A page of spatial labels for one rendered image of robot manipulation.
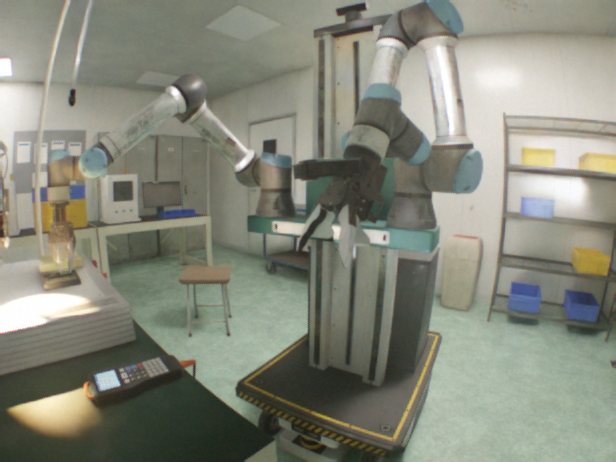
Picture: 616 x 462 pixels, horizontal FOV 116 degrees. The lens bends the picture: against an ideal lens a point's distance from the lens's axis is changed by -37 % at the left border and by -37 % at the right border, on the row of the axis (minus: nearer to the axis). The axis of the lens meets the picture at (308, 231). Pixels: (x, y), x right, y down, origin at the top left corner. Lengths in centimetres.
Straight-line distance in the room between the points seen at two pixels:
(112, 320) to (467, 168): 90
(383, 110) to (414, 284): 83
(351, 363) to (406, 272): 46
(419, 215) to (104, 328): 84
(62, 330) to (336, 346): 105
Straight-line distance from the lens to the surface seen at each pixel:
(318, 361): 138
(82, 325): 74
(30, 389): 72
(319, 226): 57
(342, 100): 122
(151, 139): 497
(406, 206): 86
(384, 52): 87
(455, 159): 78
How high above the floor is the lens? 112
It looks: 9 degrees down
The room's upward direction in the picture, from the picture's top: 1 degrees clockwise
